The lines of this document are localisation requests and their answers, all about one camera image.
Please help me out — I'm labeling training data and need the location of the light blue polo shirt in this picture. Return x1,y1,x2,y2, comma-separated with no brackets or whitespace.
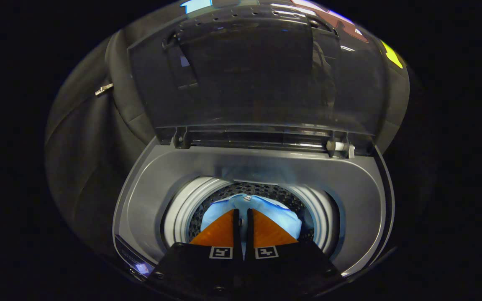
200,194,303,248

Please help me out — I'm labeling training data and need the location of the dark transparent washing machine lid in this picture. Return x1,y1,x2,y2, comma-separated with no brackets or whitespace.
127,4,389,158

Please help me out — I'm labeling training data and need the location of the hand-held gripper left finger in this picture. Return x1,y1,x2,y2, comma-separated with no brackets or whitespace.
145,209,244,298

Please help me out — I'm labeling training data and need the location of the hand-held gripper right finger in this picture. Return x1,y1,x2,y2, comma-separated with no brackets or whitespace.
246,208,344,295

